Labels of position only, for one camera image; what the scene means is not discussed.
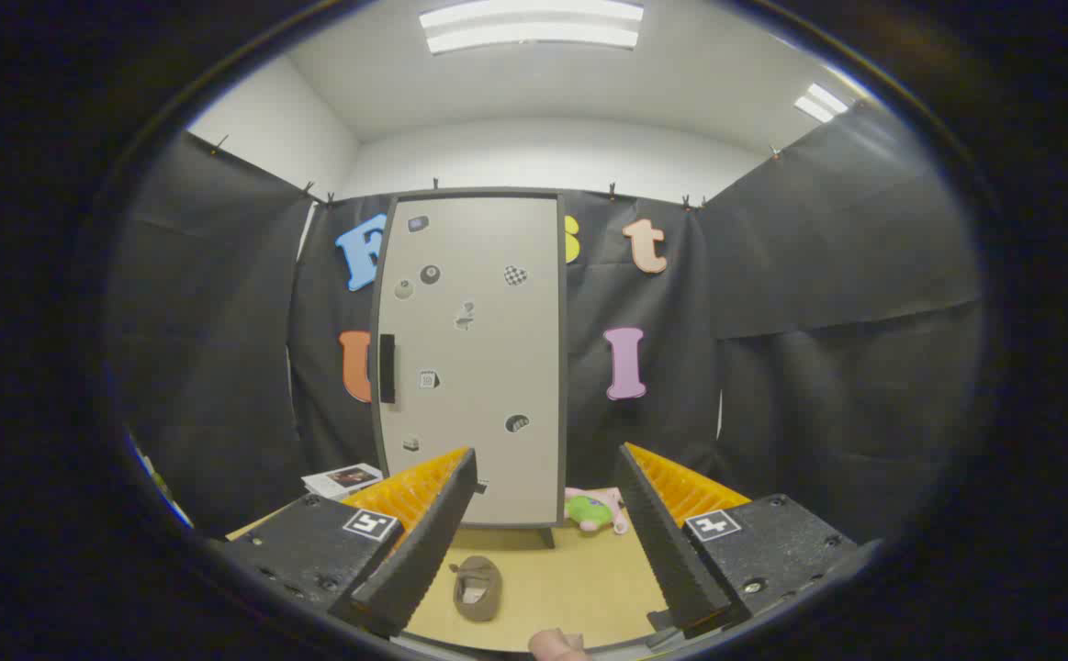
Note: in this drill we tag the small ceiling light panel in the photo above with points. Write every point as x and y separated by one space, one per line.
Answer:
821 102

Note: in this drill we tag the pink and green plush toy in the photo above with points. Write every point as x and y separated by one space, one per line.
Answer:
589 512

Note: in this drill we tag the white photo cover book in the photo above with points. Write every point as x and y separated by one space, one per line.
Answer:
341 479

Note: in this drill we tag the brown fuzzy shoe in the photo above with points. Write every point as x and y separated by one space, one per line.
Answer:
478 592

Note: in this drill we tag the light grey shoe cabinet door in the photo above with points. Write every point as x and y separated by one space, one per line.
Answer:
478 367

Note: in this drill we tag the large ceiling light panel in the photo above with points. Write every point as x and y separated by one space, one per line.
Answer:
531 26

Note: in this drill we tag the black backdrop cloth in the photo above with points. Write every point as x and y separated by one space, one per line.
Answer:
818 321

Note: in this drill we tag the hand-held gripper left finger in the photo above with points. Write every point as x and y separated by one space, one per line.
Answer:
423 551

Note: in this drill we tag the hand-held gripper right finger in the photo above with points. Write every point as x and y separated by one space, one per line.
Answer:
667 551

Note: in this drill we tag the dark grey shoe cabinet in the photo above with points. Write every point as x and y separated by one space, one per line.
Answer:
562 367

